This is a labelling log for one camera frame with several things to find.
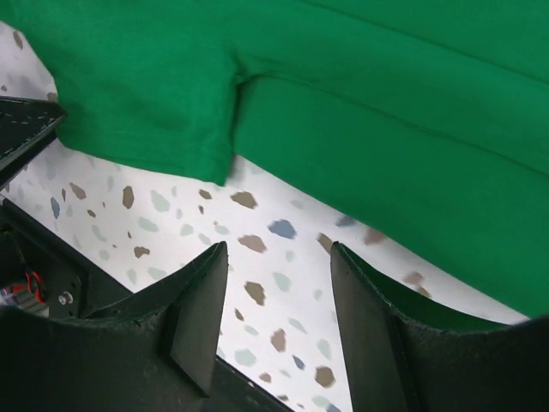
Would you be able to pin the green t shirt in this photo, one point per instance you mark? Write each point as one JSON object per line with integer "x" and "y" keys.
{"x": 427, "y": 120}

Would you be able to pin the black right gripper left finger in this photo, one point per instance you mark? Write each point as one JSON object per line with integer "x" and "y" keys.
{"x": 151, "y": 351}

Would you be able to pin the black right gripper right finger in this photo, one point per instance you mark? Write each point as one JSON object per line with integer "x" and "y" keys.
{"x": 406, "y": 352}

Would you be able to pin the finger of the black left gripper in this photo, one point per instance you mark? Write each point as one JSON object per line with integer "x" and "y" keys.
{"x": 27, "y": 127}

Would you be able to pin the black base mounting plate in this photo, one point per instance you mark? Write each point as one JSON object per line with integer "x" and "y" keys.
{"x": 70, "y": 286}

